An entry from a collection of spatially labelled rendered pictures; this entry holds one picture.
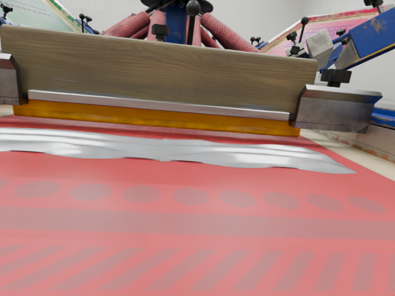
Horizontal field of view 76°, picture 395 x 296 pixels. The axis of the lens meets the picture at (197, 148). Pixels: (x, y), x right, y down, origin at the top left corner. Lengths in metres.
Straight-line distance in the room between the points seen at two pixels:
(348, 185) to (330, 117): 0.14
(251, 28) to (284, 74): 4.35
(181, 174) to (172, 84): 0.14
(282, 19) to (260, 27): 0.39
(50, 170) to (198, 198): 0.10
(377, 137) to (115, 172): 0.30
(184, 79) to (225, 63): 0.05
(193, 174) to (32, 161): 0.12
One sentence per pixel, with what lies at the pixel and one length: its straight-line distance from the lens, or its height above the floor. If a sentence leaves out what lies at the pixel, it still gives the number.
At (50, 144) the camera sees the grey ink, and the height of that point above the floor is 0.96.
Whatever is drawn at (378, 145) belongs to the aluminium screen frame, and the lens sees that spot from 0.37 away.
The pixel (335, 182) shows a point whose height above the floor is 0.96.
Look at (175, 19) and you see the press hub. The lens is 1.13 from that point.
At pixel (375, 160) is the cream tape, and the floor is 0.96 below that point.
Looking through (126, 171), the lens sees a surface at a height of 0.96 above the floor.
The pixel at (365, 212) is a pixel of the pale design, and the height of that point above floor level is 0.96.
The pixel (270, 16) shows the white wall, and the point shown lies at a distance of 4.81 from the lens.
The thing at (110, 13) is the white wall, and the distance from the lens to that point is 4.63.
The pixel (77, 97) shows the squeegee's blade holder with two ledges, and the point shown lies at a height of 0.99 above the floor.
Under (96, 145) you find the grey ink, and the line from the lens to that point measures 0.24.
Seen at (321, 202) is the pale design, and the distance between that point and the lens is 0.18.
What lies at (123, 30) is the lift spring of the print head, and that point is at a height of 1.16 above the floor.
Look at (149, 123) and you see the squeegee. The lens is 0.32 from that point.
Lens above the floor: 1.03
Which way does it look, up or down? 16 degrees down
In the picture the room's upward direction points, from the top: 6 degrees clockwise
